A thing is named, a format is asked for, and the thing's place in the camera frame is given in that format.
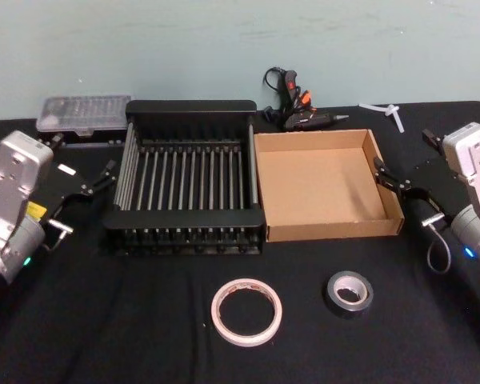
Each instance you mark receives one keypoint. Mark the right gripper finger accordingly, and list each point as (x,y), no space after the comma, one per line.
(431,138)
(392,180)

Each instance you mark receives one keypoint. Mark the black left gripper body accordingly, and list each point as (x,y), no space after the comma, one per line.
(66,186)

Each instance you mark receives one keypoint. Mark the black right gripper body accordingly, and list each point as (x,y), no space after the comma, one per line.
(432,180)

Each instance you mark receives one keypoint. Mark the silver tape roll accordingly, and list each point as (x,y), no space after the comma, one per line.
(333,304)

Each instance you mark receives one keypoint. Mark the white tape roll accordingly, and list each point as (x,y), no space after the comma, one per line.
(220,320)

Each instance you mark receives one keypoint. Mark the small white three-armed plastic piece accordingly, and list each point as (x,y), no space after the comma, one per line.
(396,118)

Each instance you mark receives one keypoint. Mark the clear plastic case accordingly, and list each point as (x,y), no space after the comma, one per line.
(84,110)

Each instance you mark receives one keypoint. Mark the shallow brown cardboard tray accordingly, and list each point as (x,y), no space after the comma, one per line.
(320,180)

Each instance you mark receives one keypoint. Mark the black rack with steel bars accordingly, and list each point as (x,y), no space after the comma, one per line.
(184,218)

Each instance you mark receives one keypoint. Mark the black table cloth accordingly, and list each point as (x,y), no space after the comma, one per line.
(144,328)

